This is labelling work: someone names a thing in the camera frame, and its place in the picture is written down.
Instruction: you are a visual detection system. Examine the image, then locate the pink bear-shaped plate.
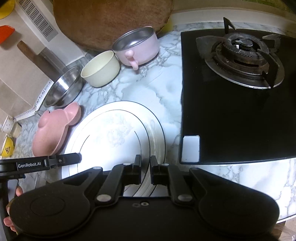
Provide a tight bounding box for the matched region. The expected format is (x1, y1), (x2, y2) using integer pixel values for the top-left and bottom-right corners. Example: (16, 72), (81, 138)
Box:
(32, 102), (81, 157)

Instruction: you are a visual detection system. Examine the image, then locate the small white plate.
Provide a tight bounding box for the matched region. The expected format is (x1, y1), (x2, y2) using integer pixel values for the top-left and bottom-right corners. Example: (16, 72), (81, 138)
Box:
(68, 109), (151, 197)

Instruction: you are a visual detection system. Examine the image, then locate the large white plate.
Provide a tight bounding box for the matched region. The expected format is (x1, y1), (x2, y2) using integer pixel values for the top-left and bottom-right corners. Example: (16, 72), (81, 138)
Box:
(61, 101), (166, 197)

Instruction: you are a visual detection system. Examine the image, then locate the stainless steel bowl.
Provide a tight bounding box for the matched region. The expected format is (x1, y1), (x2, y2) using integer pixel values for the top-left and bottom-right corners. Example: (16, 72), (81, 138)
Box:
(44, 65), (83, 108)

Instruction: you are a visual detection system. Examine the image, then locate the cream plastic bowl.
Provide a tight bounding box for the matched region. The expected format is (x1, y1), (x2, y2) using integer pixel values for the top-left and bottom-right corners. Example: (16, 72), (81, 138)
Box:
(81, 50), (120, 88)

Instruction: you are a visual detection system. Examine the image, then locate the pink steel-lined bowl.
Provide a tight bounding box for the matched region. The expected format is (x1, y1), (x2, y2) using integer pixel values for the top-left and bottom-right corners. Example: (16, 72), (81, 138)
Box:
(112, 26), (160, 71)

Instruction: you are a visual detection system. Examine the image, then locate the person's left hand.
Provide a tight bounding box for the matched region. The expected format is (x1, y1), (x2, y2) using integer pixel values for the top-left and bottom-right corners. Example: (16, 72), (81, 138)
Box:
(3, 186), (23, 233)

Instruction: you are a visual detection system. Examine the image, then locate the yellow ceramic bowl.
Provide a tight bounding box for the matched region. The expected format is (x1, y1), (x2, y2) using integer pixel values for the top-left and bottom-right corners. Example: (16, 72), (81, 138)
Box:
(1, 136), (15, 158)

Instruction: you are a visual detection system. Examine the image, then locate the white dotted cup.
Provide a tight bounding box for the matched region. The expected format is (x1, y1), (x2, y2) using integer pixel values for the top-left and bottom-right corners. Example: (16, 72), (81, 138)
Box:
(1, 115), (15, 134)

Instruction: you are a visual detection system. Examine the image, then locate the black gas stove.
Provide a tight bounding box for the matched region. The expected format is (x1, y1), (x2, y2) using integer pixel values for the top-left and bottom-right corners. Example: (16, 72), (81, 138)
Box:
(179, 19), (295, 165)

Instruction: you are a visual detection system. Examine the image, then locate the grey ventilation grille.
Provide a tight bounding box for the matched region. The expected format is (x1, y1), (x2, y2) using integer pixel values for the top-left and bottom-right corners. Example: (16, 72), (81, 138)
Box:
(16, 0), (58, 42)

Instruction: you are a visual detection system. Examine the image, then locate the orange spatula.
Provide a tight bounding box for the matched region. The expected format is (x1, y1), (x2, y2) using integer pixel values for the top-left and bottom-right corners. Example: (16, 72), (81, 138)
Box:
(0, 25), (15, 44)

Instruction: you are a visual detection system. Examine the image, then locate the round wooden cutting board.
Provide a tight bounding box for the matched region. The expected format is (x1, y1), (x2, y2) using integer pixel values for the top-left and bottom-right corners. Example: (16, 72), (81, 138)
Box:
(53, 0), (174, 50)

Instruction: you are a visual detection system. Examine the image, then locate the yellow plastic colander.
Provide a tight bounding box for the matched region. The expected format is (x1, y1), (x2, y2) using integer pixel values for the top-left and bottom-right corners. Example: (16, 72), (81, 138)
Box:
(0, 0), (15, 19)

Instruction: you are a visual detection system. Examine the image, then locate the cleaver with wooden handle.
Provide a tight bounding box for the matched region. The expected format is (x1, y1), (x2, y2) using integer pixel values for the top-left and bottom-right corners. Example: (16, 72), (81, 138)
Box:
(17, 41), (68, 82)

